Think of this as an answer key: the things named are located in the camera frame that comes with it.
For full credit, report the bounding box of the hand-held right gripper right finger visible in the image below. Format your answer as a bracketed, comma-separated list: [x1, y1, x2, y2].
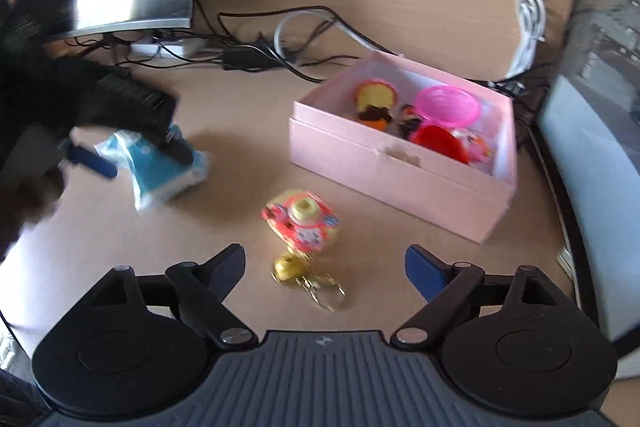
[390, 244, 566, 350]

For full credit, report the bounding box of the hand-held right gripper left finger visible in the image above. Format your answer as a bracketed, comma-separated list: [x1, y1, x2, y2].
[82, 243, 257, 350]

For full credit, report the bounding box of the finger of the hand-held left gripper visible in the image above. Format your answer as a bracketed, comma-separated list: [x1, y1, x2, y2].
[150, 124, 196, 168]
[67, 139, 118, 180]

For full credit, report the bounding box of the blue tissue packet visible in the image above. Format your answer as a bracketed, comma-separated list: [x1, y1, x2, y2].
[95, 129, 210, 214]

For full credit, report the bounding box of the pink cardboard box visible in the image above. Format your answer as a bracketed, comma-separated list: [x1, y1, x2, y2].
[289, 52, 518, 244]

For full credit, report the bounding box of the red round plastic toy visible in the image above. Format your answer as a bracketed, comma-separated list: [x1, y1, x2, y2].
[411, 124, 471, 164]

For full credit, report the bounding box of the small black red figure toy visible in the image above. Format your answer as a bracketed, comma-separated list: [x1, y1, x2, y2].
[392, 104, 426, 140]

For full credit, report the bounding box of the pink plastic toy basket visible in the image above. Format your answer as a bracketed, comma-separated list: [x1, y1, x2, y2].
[414, 86, 482, 128]

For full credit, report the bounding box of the yellow pink cupcake toy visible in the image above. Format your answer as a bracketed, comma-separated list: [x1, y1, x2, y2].
[352, 79, 398, 130]

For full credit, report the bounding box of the wooden desktop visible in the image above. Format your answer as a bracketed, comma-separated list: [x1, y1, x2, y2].
[0, 52, 591, 348]

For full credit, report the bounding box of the white power strip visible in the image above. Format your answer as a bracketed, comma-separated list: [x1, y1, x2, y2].
[131, 38, 206, 58]

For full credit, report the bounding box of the black power adapter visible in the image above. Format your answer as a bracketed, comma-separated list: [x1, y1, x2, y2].
[222, 47, 281, 70]

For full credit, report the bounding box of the right computer monitor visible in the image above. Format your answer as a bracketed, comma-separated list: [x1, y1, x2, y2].
[530, 0, 640, 378]

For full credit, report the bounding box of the bundle of black cables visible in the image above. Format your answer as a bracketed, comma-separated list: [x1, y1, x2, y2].
[65, 0, 551, 108]

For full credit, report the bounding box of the grey cable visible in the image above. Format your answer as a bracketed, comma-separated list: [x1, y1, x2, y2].
[274, 9, 406, 58]

